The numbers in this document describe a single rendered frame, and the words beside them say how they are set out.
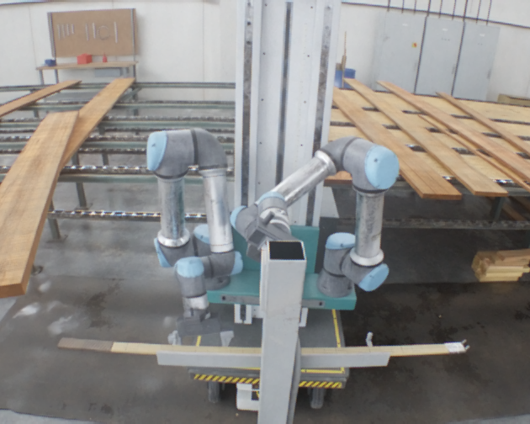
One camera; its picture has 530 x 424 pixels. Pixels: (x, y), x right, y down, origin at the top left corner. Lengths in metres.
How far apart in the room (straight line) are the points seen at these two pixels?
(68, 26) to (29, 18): 1.05
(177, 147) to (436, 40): 7.40
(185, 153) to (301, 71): 0.52
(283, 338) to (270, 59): 0.99
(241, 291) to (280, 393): 0.75
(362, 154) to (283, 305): 0.62
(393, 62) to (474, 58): 1.72
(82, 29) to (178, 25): 1.92
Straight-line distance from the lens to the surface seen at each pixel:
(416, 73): 8.17
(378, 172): 1.12
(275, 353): 0.74
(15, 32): 9.55
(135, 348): 0.89
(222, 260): 1.25
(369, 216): 1.23
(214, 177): 1.21
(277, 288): 0.63
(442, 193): 2.15
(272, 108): 1.44
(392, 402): 2.11
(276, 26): 1.40
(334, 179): 2.07
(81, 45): 8.62
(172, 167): 1.19
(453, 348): 0.98
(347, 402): 2.05
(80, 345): 0.93
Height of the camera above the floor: 1.64
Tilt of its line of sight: 27 degrees down
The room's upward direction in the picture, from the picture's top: 3 degrees clockwise
